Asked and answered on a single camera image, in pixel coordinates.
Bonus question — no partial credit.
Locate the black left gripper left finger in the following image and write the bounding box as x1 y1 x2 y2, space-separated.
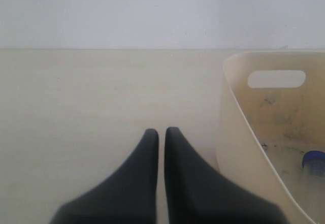
51 129 159 223

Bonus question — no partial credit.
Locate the white plastic bin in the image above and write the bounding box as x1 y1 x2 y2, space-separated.
216 51 324 223

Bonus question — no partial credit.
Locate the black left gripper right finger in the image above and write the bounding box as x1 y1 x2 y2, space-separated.
164 127 287 223

